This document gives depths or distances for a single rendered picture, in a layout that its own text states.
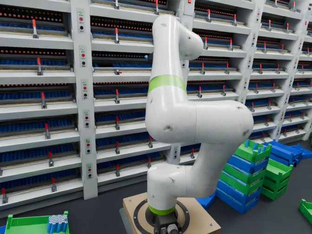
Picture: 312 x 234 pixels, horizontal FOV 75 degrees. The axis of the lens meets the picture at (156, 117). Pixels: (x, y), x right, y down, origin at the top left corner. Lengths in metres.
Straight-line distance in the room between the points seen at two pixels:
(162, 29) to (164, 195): 0.63
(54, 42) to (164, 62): 0.78
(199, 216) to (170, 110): 0.65
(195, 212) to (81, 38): 1.08
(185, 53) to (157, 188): 0.56
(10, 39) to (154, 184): 0.98
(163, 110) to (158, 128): 0.05
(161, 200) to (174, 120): 0.47
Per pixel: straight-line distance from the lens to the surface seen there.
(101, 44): 1.31
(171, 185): 0.85
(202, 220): 1.04
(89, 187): 1.60
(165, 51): 0.69
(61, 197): 1.65
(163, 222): 0.92
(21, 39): 1.28
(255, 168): 1.49
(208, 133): 0.52
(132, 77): 1.38
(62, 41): 1.28
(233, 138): 0.54
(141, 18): 1.41
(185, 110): 0.51
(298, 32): 2.60
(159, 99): 0.53
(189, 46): 0.86
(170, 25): 0.81
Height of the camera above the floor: 1.04
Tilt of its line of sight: 18 degrees down
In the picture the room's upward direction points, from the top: 3 degrees clockwise
